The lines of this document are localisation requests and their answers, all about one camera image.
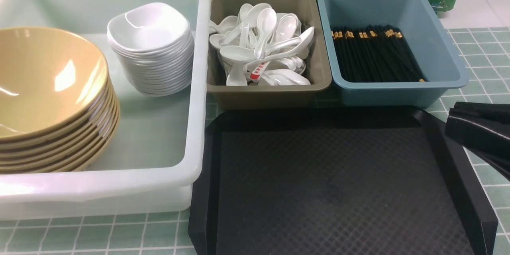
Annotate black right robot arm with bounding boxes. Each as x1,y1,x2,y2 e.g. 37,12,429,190
445,102,510,179

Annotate stack of tan noodle bowls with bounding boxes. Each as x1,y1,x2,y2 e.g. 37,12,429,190
0,27,121,175

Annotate white spoon with red label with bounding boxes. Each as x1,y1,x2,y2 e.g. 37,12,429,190
249,61,270,82

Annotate white ceramic spoon front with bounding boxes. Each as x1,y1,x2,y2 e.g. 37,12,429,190
264,69,311,86

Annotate pile of white spoons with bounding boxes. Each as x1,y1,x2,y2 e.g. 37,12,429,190
209,3,315,86

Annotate black serving tray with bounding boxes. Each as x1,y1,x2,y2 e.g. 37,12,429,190
188,106,498,255

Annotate white ceramic spoon top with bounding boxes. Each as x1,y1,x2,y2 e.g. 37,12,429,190
254,8,277,59

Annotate white ceramic spoon long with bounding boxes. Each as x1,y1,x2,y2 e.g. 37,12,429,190
244,26,315,73

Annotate large white plastic tub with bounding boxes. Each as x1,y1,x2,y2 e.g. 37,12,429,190
1,0,211,220

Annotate stack of white sauce dishes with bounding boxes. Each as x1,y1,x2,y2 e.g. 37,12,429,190
107,2,194,97

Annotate pile of black chopsticks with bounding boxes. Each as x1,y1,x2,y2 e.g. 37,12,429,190
330,25,427,83

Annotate blue plastic bin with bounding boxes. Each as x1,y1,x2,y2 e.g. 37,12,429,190
317,0,469,108

